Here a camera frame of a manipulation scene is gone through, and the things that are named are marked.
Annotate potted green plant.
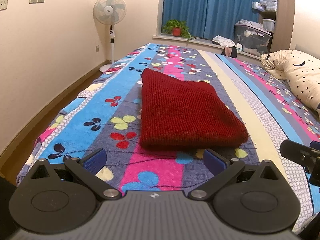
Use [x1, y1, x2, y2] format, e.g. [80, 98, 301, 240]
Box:
[162, 20, 191, 40]

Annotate pile of white clothes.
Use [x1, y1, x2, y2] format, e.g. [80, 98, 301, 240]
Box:
[212, 35, 235, 48]

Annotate white standing fan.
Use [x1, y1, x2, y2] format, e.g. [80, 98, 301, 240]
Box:
[93, 0, 126, 73]

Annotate clear plastic storage box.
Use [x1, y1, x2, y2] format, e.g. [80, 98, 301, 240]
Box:
[233, 20, 272, 56]

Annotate blue window curtain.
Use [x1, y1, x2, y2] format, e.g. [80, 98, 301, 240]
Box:
[162, 0, 259, 40]

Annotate red knitted sweater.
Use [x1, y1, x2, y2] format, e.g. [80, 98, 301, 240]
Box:
[139, 68, 249, 151]

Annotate cream star pattern pillow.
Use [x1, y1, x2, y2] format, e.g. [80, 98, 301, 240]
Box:
[260, 50, 320, 113]

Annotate colourful floral bed blanket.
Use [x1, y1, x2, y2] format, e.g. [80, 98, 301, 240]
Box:
[16, 43, 319, 231]

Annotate wooden bookshelf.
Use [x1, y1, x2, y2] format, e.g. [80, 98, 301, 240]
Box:
[259, 0, 295, 52]

